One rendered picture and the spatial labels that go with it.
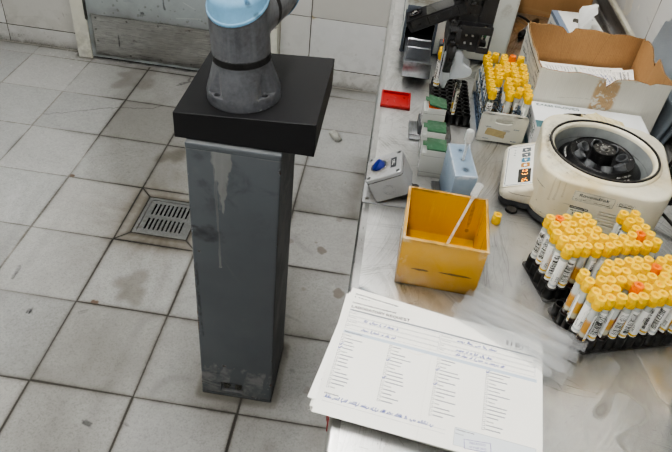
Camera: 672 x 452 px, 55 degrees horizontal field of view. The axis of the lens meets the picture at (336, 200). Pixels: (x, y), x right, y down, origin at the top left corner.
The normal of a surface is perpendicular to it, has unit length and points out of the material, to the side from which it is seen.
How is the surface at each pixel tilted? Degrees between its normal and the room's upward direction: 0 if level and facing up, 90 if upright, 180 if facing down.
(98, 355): 0
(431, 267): 90
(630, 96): 92
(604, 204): 90
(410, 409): 1
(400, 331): 1
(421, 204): 90
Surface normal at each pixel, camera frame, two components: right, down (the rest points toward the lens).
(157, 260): 0.09, -0.77
